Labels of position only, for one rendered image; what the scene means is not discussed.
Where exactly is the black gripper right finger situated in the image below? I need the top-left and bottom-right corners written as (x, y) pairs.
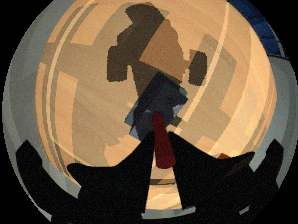
top-left (168, 132), bottom-right (255, 210)

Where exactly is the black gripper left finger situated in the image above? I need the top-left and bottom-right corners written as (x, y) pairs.
top-left (67, 131), bottom-right (156, 214)

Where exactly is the dark red peg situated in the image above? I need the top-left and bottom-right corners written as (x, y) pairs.
top-left (153, 113), bottom-right (176, 169)

